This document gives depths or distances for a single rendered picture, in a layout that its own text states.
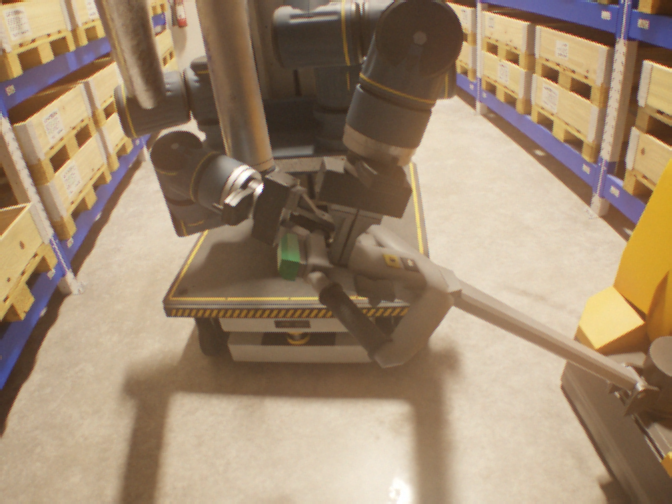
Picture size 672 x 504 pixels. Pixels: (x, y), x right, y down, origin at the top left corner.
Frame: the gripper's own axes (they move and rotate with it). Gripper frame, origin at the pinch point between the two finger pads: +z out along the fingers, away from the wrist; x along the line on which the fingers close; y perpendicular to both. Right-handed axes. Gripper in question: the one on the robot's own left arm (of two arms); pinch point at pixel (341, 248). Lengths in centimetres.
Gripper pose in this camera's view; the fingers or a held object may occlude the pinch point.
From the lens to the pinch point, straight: 73.3
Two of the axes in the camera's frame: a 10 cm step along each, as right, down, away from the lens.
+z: -2.9, 8.2, 5.0
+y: -1.2, -5.5, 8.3
